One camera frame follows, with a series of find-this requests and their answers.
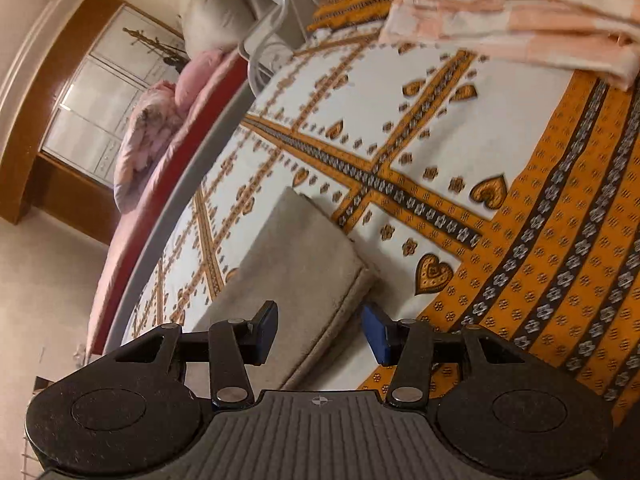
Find orange heart-patterned bed sheet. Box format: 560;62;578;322
112;0;640;426

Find beige padded headboard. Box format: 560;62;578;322
181;0;261;58

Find white metal bed frame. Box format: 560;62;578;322
237;0;351;96

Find pink pillow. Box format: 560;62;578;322
174;50;226;111

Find wooden coat rack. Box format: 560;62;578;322
122;26;193;68

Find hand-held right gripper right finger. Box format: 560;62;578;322
362;304;543;407

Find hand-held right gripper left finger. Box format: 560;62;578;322
102;301;279;407

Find orange patterned pillow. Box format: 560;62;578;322
306;0;401;36

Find grey-brown pants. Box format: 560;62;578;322
182;186;377;392

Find pink folded quilt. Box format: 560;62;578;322
114;80;187;211

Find large bed with pink sheet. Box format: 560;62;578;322
85;50;251;356

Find peach checked blanket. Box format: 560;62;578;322
378;0;640;92

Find wooden wardrobe with white doors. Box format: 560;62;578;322
0;0;188;226

